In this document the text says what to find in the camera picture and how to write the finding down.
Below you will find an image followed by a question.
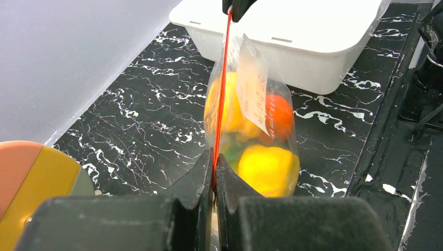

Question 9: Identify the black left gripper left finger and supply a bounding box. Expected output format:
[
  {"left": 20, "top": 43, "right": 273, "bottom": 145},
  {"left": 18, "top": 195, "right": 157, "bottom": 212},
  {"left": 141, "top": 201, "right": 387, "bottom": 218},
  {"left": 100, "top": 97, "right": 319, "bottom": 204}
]
[{"left": 15, "top": 149, "right": 213, "bottom": 250}]

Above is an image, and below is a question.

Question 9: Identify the orange tomato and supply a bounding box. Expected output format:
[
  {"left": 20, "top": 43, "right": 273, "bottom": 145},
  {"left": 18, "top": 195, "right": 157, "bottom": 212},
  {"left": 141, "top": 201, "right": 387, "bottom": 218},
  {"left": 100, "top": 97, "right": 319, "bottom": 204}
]
[{"left": 259, "top": 94, "right": 294, "bottom": 144}]

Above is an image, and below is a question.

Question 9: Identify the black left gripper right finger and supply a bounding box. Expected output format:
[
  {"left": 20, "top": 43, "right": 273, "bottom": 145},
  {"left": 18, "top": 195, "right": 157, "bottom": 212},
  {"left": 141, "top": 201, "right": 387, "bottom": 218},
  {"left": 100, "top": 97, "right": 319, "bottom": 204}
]
[{"left": 215, "top": 155, "right": 392, "bottom": 250}]

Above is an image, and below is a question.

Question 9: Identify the cream orange cylinder container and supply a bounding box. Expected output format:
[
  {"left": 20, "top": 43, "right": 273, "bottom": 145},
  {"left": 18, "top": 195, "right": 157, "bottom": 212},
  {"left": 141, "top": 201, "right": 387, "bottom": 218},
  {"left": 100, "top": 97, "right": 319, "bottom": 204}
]
[{"left": 1, "top": 140, "right": 95, "bottom": 250}]

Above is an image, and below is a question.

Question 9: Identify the green chili pepper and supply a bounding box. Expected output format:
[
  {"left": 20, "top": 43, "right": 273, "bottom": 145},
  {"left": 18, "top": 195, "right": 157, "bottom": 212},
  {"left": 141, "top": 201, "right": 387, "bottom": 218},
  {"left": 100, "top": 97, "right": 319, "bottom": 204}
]
[{"left": 220, "top": 141, "right": 243, "bottom": 163}]

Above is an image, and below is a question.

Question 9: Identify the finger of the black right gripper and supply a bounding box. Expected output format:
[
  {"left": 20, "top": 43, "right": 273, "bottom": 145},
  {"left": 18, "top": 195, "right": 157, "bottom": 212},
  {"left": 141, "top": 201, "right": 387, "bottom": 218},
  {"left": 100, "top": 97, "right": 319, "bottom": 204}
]
[{"left": 222, "top": 0, "right": 257, "bottom": 22}]

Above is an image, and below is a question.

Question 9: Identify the clear zip bag orange zipper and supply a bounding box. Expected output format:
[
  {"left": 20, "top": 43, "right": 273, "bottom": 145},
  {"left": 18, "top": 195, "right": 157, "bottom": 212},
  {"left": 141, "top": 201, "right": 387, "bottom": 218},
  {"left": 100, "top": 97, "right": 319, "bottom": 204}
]
[{"left": 204, "top": 19, "right": 300, "bottom": 197}]

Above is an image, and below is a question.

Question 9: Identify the yellow bell pepper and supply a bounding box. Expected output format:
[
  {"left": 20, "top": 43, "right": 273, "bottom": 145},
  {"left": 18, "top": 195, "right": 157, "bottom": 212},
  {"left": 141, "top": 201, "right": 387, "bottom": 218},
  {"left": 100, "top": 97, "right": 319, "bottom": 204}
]
[
  {"left": 204, "top": 72, "right": 261, "bottom": 142},
  {"left": 238, "top": 145, "right": 300, "bottom": 197}
]

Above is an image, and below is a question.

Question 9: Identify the white plastic bin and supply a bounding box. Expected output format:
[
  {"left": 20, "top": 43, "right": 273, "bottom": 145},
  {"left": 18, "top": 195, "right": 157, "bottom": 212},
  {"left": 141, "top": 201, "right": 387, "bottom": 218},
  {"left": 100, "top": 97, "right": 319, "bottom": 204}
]
[{"left": 169, "top": 1, "right": 390, "bottom": 95}]

